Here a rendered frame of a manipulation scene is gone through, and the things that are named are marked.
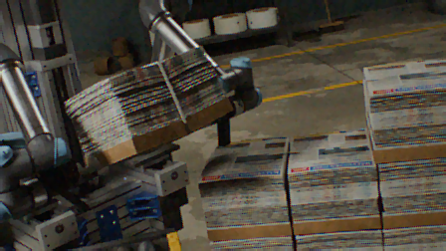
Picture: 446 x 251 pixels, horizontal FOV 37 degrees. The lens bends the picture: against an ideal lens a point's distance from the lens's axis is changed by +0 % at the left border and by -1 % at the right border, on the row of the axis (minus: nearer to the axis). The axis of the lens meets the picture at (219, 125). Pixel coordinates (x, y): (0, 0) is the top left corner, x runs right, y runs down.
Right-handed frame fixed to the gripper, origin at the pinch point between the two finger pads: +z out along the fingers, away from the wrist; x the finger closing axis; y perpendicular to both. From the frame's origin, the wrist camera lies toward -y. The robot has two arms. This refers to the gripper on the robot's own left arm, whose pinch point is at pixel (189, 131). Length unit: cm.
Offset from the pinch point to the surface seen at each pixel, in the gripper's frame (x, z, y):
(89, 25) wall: -534, -337, 162
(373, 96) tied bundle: 52, -31, -12
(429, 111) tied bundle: 62, -40, -22
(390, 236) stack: 36, -31, -57
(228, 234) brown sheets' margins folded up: -2.4, 0.0, -36.9
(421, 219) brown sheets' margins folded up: 46, -37, -55
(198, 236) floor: -123, -74, -58
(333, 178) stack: 31.3, -21.7, -31.5
